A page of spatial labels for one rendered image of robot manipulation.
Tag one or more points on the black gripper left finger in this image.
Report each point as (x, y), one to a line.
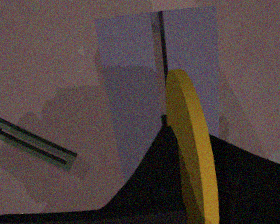
(152, 195)

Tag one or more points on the gold coin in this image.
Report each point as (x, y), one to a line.
(198, 176)

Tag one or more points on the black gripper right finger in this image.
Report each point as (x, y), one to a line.
(248, 186)

